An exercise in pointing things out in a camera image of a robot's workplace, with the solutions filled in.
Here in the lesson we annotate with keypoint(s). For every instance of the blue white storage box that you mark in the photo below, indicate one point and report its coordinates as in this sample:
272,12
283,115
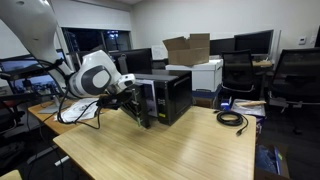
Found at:
206,93

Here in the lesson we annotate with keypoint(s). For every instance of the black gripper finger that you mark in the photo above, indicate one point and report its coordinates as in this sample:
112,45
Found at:
134,102

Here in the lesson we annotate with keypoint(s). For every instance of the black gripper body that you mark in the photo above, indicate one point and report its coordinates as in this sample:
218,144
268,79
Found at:
124,99

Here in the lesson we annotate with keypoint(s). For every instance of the white wall thermostat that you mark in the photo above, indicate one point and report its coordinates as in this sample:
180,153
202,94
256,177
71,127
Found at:
302,40

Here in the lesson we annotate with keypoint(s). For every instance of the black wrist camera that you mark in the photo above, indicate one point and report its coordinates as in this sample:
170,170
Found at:
106,102

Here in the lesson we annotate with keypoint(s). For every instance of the clear plastic bag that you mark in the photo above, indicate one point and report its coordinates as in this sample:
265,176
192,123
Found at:
248,110

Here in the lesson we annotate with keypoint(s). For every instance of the wooden stick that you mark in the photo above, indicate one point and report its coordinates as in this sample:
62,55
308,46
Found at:
253,103

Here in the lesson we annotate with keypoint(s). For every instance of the black monitor at wall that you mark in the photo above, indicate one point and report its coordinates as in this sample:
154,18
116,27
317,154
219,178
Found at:
317,36

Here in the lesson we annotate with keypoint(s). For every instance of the black monitor behind microwave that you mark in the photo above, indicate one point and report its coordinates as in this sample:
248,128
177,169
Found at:
136,61

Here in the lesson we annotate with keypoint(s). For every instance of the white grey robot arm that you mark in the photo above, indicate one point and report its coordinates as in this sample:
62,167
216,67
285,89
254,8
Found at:
93,76

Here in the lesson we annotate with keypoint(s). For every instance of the white wall switch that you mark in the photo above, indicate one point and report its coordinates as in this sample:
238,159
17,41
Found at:
312,39

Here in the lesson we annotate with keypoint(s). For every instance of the black microwave oven body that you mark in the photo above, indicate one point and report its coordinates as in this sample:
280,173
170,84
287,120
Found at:
180,96

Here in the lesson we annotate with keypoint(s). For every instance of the narrow black monitor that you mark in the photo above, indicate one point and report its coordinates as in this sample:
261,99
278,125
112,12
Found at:
221,46

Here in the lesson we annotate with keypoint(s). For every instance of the small brown cardboard box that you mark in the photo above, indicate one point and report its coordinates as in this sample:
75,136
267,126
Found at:
203,102

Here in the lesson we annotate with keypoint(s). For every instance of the white power strip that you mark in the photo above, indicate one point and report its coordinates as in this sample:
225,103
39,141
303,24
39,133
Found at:
62,160

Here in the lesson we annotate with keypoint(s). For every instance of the large black mesh chair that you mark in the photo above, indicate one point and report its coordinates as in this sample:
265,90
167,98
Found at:
296,75

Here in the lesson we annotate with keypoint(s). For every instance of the open brown cardboard box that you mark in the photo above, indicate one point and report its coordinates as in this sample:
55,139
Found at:
188,53

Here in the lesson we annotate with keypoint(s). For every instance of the white printed papers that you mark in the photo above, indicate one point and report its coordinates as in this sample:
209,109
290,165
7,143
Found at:
78,110

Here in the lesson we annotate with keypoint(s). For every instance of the brown floor cardboard box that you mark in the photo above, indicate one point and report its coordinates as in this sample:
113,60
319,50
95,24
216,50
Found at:
283,163

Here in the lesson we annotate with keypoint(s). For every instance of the black microwave door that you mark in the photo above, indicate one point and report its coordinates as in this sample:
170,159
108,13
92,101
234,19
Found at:
144,118

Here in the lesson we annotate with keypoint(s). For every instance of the small black mesh chair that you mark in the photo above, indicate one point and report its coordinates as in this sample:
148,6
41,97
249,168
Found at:
237,71

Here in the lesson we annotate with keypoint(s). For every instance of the white paper sign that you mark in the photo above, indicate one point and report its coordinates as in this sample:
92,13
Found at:
159,52

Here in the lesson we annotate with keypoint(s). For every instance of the blue bag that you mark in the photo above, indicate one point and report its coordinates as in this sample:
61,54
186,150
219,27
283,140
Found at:
265,160

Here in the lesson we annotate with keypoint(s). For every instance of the wide black monitor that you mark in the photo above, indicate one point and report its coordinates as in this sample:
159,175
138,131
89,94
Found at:
255,41

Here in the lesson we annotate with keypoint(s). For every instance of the small blue box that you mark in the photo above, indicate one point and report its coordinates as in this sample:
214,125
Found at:
226,104

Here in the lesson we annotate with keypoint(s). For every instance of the wide monitor showing video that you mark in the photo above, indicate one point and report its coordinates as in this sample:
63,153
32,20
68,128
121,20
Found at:
36,83

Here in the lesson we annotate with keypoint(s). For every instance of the silver monitor stand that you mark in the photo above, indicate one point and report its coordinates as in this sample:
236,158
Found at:
50,109

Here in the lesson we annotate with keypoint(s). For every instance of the dark window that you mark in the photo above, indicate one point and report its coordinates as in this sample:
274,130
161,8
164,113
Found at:
86,40

